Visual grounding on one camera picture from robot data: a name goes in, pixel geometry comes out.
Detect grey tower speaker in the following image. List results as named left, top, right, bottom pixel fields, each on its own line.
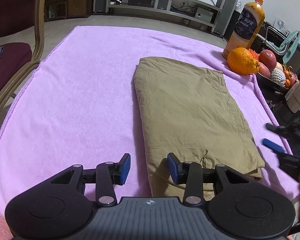
left=213, top=0, right=238, bottom=36

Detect orange juice bottle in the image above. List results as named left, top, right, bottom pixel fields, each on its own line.
left=222, top=0, right=265, bottom=59

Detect office swivel chair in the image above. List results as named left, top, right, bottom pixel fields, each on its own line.
left=264, top=26, right=300, bottom=64

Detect large orange fruit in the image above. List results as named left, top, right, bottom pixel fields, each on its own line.
left=227, top=47, right=260, bottom=75

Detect pale peach fruit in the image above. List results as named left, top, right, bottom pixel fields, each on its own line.
left=276, top=62, right=283, bottom=71

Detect khaki pants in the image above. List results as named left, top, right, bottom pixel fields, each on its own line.
left=134, top=57, right=264, bottom=197

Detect upper red apple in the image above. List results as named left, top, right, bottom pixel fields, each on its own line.
left=259, top=49, right=277, bottom=71

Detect grey tv stand shelf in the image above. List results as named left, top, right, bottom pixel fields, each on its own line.
left=106, top=0, right=222, bottom=32

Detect pink purple towel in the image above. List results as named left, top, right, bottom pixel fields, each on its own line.
left=0, top=26, right=299, bottom=216

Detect maroon gold chair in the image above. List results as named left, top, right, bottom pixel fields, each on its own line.
left=0, top=0, right=45, bottom=112

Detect lower red apple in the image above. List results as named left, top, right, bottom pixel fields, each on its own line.
left=258, top=62, right=270, bottom=78

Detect black fruit tray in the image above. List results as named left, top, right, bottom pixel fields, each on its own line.
left=256, top=73, right=288, bottom=94

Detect white net wrapped fruit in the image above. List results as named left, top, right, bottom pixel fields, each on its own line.
left=270, top=68, right=286, bottom=83

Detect red apple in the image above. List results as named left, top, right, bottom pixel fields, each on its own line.
left=259, top=49, right=277, bottom=71
left=258, top=62, right=270, bottom=78

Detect orange net wrapped fruit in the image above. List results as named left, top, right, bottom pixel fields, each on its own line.
left=248, top=48, right=260, bottom=61

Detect small tangerine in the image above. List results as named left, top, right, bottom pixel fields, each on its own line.
left=285, top=79, right=291, bottom=88
left=283, top=70, right=291, bottom=79

